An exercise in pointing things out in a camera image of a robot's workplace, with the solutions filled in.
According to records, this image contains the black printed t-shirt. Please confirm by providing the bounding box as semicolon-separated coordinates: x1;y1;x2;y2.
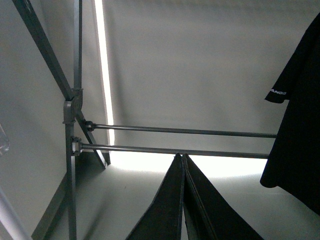
260;16;320;214

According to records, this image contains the grey drying rack frame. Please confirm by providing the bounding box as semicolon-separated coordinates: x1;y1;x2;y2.
13;0;96;240

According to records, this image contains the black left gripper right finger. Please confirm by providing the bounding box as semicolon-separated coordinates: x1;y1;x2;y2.
182;154;262;240

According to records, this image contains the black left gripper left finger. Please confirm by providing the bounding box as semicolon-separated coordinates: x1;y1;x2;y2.
127;153;185;240

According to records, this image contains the upper grey rack rod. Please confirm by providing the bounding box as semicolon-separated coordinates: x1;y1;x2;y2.
84;120;277;139

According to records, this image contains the white ceiling light strip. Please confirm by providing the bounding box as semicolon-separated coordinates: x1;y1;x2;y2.
93;0;116;146

